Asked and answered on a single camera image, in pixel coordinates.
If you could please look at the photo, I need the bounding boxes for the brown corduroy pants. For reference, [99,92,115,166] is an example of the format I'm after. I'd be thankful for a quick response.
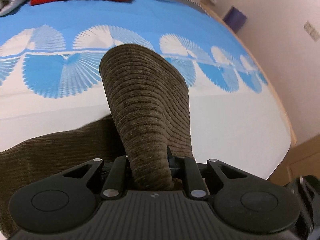
[1,44,193,237]

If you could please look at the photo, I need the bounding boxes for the blue white patterned bedsheet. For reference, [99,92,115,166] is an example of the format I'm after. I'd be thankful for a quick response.
[1,0,294,178]

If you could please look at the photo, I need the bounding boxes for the purple box on floor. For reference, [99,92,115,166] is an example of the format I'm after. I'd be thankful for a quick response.
[223,6,247,33]

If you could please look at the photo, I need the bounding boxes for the white wall socket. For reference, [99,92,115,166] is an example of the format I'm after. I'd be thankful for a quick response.
[304,21,320,42]

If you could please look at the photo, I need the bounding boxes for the wooden bed frame edge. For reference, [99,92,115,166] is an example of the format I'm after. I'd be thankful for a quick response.
[199,0,297,145]

